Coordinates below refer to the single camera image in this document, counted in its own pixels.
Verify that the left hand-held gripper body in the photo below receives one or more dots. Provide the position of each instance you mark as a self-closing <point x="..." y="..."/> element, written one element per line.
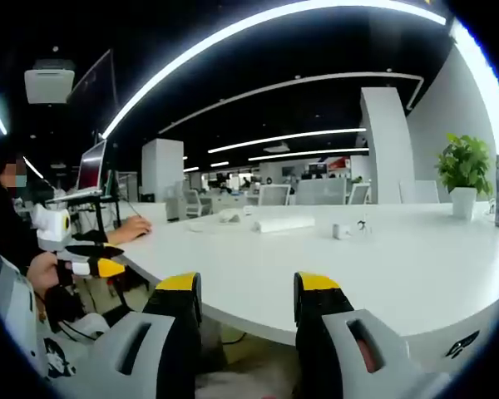
<point x="52" y="228"/>

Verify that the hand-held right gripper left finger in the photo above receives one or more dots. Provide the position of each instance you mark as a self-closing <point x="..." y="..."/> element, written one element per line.
<point x="149" y="345"/>

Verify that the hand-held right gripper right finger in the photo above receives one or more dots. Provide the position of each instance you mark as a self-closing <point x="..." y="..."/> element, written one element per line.
<point x="337" y="332"/>

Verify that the white charger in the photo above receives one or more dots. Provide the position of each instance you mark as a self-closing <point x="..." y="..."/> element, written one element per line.
<point x="341" y="231"/>

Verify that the white power strip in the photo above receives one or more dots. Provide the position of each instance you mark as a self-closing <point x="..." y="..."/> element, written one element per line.
<point x="285" y="224"/>

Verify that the white desk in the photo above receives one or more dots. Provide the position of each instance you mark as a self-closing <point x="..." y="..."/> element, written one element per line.
<point x="399" y="270"/>

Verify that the person's left hand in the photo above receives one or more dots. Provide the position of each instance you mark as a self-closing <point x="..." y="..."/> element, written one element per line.
<point x="41" y="272"/>

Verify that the black laptop stand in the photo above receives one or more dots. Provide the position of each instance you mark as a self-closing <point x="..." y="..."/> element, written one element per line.
<point x="102" y="216"/>

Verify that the silver laptop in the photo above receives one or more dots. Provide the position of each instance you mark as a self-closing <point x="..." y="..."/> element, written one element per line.
<point x="91" y="170"/>

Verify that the grey box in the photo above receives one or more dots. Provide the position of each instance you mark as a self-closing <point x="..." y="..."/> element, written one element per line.
<point x="172" y="208"/>

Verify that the person's white printed clothing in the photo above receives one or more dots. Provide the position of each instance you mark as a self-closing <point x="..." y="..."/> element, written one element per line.
<point x="12" y="316"/>

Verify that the grey mesh office chair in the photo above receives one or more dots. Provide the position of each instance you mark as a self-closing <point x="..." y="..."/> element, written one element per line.
<point x="273" y="195"/>
<point x="191" y="203"/>
<point x="359" y="193"/>
<point x="320" y="192"/>

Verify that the crumpled white object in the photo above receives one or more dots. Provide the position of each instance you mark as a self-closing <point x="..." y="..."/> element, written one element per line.
<point x="229" y="217"/>

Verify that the white ceiling air conditioner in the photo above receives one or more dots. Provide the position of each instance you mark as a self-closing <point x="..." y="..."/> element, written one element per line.
<point x="49" y="81"/>

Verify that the small white box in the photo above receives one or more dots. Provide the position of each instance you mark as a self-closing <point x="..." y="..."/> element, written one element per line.
<point x="248" y="210"/>

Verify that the green plant in white pot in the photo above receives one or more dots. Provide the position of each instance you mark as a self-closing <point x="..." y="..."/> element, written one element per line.
<point x="463" y="174"/>

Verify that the long curved ceiling light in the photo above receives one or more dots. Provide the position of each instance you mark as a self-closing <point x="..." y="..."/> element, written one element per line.
<point x="216" y="39"/>

